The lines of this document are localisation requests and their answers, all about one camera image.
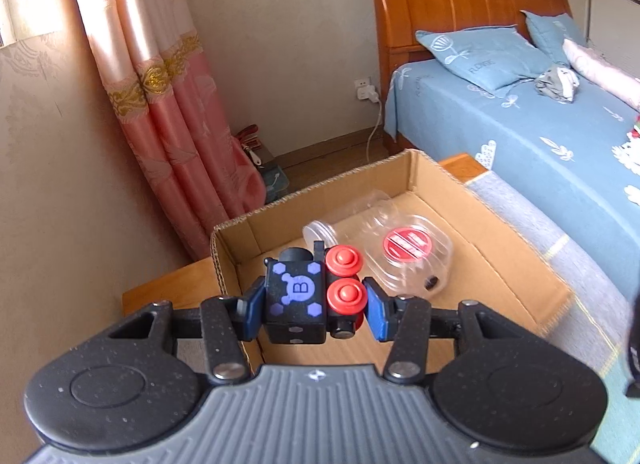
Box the white wall socket plug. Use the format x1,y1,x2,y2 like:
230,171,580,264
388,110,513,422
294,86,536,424
354,78,380,104

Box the black toy train engine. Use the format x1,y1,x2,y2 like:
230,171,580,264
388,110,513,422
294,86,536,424
262,241,368,345

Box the blue pillow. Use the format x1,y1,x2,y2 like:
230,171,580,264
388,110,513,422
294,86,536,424
522,11,587,67
416,26,552,94

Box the blue pillow near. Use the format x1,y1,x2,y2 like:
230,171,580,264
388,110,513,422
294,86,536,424
416,26,552,94

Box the grey crumpled cloth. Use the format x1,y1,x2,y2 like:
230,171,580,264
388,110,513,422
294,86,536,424
535,65,580,104

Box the clear plastic jar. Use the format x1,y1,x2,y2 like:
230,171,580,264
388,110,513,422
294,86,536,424
302,190,399,248

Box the open cardboard box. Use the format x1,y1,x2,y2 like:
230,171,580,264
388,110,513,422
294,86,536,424
209,148,575,375

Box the blue pillow far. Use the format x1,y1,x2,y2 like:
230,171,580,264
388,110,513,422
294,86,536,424
522,11,587,67

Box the items behind curtain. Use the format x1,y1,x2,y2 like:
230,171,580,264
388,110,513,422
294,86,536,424
235,125,290,204

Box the blue floral bedsheet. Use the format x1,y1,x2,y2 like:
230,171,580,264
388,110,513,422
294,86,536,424
384,60,639,298

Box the clear red-label tape dispenser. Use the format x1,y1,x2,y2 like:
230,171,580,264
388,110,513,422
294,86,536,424
354,213,454,297

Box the pink white pillow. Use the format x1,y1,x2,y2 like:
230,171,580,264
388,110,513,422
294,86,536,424
562,38,640,110

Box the pink curtain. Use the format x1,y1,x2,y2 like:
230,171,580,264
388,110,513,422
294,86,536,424
77,0,266,259

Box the grey green checked blanket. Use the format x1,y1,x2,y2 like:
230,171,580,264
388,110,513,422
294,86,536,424
466,171,639,463

